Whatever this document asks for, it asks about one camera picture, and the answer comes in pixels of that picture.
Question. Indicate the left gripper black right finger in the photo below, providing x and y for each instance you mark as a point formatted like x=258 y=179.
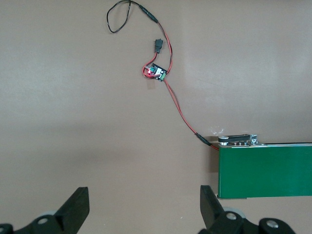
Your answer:
x=219 y=221

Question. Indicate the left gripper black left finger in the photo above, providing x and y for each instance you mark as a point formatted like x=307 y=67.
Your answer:
x=70 y=212

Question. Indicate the green conveyor belt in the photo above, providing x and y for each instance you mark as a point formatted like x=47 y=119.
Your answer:
x=268 y=170

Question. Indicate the small green circuit board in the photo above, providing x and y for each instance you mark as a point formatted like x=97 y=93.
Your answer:
x=157 y=72

